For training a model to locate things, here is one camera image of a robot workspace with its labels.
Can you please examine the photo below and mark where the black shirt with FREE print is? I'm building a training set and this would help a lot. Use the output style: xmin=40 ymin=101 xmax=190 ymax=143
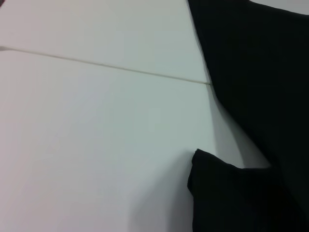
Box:
xmin=187 ymin=0 xmax=309 ymax=232

